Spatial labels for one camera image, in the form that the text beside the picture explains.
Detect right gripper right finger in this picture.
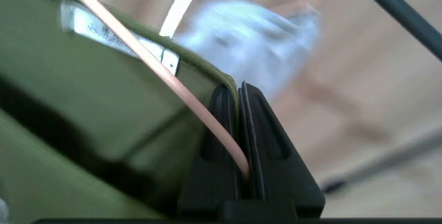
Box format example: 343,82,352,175
238,81,326,218

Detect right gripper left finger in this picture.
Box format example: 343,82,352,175
177,84,242,218

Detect pale grey shorts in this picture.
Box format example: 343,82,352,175
172,0,322,100

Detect green garment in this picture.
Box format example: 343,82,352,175
0,0,240,222

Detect black clothes rack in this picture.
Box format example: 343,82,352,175
319,0,442,194

